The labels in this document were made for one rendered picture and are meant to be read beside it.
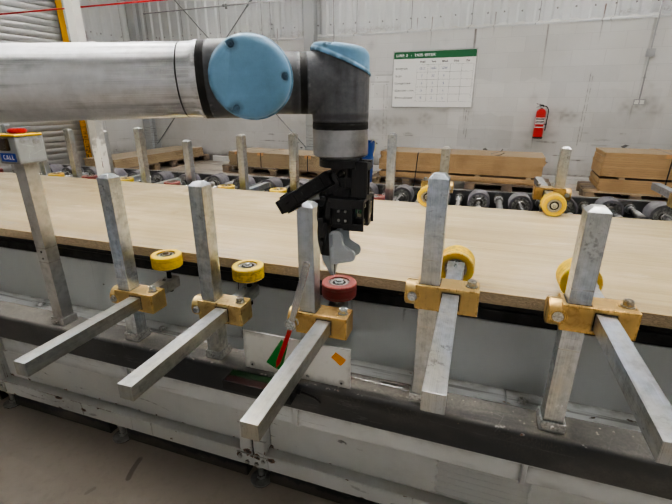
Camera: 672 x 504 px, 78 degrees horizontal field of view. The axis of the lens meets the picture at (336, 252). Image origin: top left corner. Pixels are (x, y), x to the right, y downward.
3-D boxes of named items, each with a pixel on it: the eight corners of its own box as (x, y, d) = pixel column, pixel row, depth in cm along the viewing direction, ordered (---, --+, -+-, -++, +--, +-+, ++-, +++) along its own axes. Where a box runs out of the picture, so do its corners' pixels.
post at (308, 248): (316, 405, 96) (312, 204, 80) (302, 402, 97) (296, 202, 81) (321, 396, 99) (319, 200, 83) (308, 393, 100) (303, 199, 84)
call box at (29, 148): (21, 167, 99) (13, 134, 96) (1, 166, 101) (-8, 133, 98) (49, 163, 105) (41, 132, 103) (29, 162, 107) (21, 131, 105)
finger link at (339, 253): (352, 284, 72) (353, 234, 69) (320, 280, 74) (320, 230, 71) (357, 277, 75) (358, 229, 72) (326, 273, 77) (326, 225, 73)
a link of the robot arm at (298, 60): (214, 43, 55) (307, 44, 56) (227, 52, 66) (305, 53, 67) (221, 117, 58) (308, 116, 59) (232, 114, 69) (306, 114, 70)
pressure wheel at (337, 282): (350, 334, 93) (350, 288, 89) (317, 329, 96) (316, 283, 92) (359, 318, 101) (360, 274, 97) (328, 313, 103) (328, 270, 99)
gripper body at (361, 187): (362, 236, 68) (364, 162, 64) (313, 231, 70) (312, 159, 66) (373, 224, 75) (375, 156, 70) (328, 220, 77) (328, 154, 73)
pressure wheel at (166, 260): (189, 293, 114) (183, 254, 110) (158, 299, 110) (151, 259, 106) (183, 282, 120) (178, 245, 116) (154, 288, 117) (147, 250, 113)
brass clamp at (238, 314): (240, 328, 94) (238, 308, 92) (190, 319, 98) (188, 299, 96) (254, 315, 99) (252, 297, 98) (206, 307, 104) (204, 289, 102)
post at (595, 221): (557, 450, 80) (614, 208, 64) (537, 445, 81) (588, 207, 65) (554, 437, 83) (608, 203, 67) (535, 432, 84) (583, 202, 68)
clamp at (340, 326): (346, 341, 87) (346, 320, 85) (287, 330, 91) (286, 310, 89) (353, 328, 92) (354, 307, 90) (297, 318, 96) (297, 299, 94)
